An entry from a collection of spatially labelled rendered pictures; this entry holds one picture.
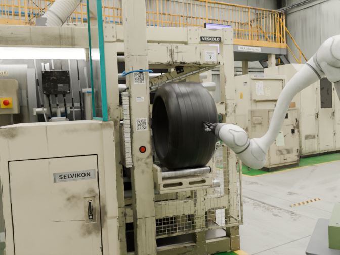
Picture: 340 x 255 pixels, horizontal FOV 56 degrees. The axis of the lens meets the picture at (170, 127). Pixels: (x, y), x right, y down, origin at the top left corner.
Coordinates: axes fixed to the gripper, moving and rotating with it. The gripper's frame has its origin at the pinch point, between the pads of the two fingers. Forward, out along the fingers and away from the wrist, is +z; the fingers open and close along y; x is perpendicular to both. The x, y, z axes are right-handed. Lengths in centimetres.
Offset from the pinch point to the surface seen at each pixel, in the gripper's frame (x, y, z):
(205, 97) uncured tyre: -14.6, -4.3, 11.5
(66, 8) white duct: -72, 74, 64
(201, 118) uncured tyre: -3.2, 0.9, 4.5
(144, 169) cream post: 30.7, 32.8, 21.0
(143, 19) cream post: -62, 28, 34
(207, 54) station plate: -42, -26, 57
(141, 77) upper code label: -27, 32, 29
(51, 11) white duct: -70, 84, 63
